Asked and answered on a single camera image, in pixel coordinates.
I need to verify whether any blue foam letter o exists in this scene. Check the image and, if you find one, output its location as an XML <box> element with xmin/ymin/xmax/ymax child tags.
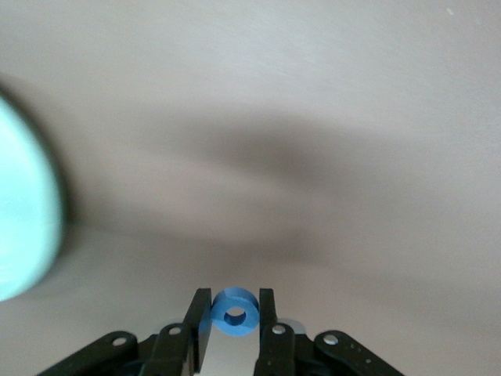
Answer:
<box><xmin>211</xmin><ymin>287</ymin><xmax>261</xmax><ymax>338</ymax></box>

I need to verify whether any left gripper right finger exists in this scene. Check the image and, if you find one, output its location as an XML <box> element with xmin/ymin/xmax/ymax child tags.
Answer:
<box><xmin>253</xmin><ymin>287</ymin><xmax>406</xmax><ymax>376</ymax></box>

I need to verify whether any brown table cover sheet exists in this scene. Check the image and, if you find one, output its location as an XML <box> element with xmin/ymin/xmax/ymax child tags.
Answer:
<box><xmin>0</xmin><ymin>0</ymin><xmax>501</xmax><ymax>376</ymax></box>

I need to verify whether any pale green round plate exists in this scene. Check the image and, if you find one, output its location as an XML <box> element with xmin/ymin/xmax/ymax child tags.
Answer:
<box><xmin>0</xmin><ymin>93</ymin><xmax>66</xmax><ymax>303</ymax></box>

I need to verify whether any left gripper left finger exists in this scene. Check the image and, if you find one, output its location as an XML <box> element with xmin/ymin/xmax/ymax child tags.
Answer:
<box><xmin>37</xmin><ymin>287</ymin><xmax>214</xmax><ymax>376</ymax></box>

